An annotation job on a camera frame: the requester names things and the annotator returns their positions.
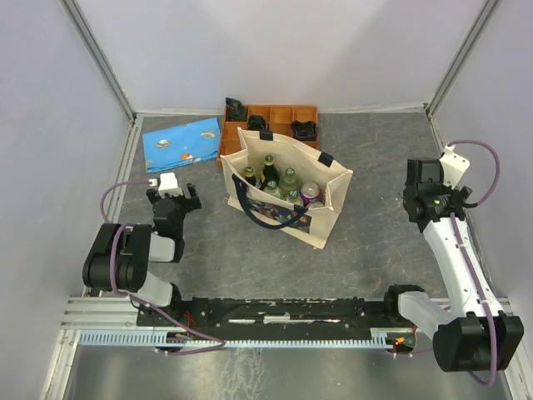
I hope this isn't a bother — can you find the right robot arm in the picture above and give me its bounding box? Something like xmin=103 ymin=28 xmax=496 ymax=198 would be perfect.
xmin=381 ymin=158 xmax=524 ymax=373

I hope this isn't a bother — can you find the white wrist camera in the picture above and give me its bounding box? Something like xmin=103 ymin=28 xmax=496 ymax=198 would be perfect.
xmin=439 ymin=145 xmax=471 ymax=189
xmin=149 ymin=172 xmax=183 ymax=198

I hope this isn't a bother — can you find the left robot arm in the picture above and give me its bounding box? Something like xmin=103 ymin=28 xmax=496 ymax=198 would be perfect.
xmin=82 ymin=183 xmax=202 ymax=325

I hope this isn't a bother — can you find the clear glass bottle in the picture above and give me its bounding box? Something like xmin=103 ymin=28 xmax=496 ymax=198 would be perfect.
xmin=284 ymin=190 xmax=304 ymax=207
xmin=263 ymin=180 xmax=283 ymax=199

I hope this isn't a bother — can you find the red soda can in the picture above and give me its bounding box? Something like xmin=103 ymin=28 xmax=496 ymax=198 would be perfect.
xmin=307 ymin=202 xmax=324 ymax=209

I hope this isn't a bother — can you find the dark rolled sock middle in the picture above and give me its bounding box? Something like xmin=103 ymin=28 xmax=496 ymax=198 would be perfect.
xmin=247 ymin=114 xmax=267 ymax=131

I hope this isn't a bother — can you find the small green cap bottle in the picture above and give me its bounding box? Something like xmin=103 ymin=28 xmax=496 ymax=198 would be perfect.
xmin=243 ymin=166 xmax=257 ymax=187

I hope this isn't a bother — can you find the blue patterned cloth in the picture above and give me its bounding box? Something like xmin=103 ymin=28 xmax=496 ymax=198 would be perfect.
xmin=142 ymin=117 xmax=222 ymax=173

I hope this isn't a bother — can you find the cream canvas tote bag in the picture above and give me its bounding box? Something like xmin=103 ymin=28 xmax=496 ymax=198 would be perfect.
xmin=221 ymin=128 xmax=353 ymax=249

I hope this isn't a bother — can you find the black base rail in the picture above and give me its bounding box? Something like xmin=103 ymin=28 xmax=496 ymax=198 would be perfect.
xmin=162 ymin=297 xmax=413 ymax=342

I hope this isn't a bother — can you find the purple soda can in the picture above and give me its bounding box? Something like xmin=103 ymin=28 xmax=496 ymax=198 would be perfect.
xmin=300 ymin=182 xmax=323 ymax=207

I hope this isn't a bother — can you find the wooden compartment tray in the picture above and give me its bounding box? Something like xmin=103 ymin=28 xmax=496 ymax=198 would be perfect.
xmin=217 ymin=103 xmax=319 ymax=168

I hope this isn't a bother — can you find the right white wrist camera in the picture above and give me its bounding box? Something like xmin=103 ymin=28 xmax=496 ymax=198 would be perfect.
xmin=439 ymin=145 xmax=471 ymax=189

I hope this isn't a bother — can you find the dark rolled sock right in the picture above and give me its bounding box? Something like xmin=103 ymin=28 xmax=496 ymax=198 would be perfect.
xmin=290 ymin=120 xmax=318 ymax=141

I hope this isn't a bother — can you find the light blue cable duct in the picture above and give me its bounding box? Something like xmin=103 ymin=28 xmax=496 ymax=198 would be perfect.
xmin=77 ymin=328 xmax=401 ymax=347

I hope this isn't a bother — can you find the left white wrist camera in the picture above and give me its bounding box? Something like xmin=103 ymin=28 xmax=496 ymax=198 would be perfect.
xmin=149 ymin=172 xmax=183 ymax=198

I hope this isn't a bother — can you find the dark green glass bottle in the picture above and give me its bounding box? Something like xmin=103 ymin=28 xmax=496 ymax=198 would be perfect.
xmin=260 ymin=154 xmax=280 ymax=189

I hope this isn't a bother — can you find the dark rolled sock back-left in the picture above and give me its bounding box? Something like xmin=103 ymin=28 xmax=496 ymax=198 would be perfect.
xmin=226 ymin=97 xmax=247 ymax=122

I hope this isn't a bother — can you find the clear bottle green cap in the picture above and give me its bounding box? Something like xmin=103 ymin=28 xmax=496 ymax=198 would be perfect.
xmin=279 ymin=167 xmax=301 ymax=194

